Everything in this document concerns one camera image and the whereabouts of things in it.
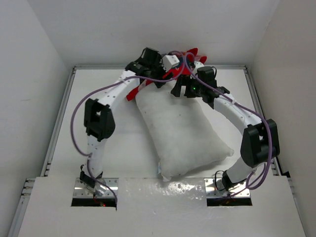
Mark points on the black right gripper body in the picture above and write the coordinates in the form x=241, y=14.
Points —
x=193, y=88

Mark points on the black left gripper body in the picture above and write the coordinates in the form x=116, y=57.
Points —
x=156, y=69

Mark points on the red patterned pillowcase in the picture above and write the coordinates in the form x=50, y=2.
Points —
x=192, y=56

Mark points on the white pillow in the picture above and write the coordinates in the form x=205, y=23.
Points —
x=183, y=137

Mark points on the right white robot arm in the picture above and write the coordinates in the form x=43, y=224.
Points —
x=259, y=143

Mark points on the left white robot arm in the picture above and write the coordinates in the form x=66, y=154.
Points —
x=98, y=113

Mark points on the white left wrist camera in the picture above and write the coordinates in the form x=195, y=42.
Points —
x=170, y=61

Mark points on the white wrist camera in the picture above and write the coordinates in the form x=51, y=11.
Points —
x=198, y=64
x=170, y=61

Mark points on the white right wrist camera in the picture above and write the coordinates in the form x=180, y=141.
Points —
x=198, y=64

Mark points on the aluminium table frame rail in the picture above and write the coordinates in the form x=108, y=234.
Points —
x=259, y=109

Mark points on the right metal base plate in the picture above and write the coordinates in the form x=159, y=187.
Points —
x=215, y=189

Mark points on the metal base plate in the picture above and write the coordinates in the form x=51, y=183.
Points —
x=82, y=190
x=215, y=189

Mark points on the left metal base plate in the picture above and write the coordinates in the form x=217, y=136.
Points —
x=82, y=190

